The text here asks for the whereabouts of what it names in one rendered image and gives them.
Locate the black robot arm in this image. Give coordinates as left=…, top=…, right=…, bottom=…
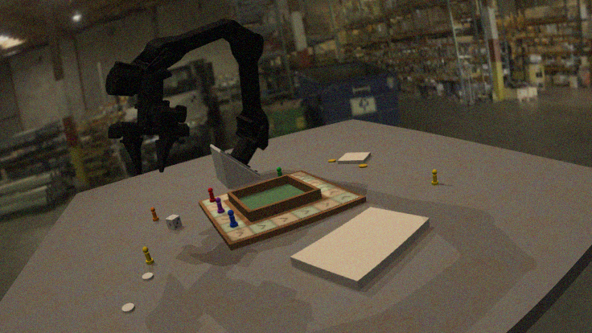
left=105, top=18, right=269, bottom=168

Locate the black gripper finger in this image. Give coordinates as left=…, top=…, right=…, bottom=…
left=120, top=138, right=143, bottom=175
left=155, top=138, right=179, bottom=172

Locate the white die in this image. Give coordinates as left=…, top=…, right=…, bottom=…
left=165, top=215, right=183, bottom=230

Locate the orange game pawn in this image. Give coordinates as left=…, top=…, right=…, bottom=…
left=150, top=208, right=159, bottom=221

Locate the blue pawn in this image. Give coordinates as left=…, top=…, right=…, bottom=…
left=228, top=210, right=238, bottom=228

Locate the white flat disc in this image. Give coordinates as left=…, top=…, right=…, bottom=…
left=142, top=272, right=154, bottom=281
left=122, top=303, right=135, bottom=313

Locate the red pawn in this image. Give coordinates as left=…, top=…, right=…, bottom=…
left=208, top=188, right=216, bottom=203

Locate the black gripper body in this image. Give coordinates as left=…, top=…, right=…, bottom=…
left=108, top=95, right=190, bottom=140

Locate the purple pawn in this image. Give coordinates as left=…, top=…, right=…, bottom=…
left=216, top=197, right=225, bottom=213

